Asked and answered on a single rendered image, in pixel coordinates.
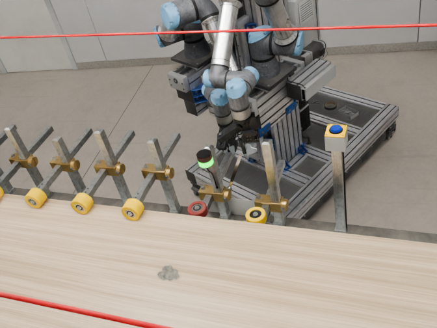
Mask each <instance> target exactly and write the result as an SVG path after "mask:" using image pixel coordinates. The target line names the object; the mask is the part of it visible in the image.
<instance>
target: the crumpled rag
mask: <svg viewBox="0 0 437 328"><path fill-rule="evenodd" d="M157 275H158V277H159V279H161V280H163V281H164V280H169V281H171V280H177V277H179V275H178V270H177V269H173V268H172V266H171V265H170V264H168V265H166V266H163V267H162V271H160V272H158V274H157Z"/></svg>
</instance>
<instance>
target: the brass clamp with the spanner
mask: <svg viewBox="0 0 437 328"><path fill-rule="evenodd" d="M202 185H204V184H202ZM202 185H201V186H202ZM204 186H205V189H204V190H201V189H199V191H198V194H199V196H200V200H203V199H204V197H205V195H212V196H213V201H214V202H225V201H226V200H230V199H231V197H232V191H231V189H227V188H226V187H224V189H223V191H222V192H221V193H215V192H214V190H213V186H212V185H204Z"/></svg>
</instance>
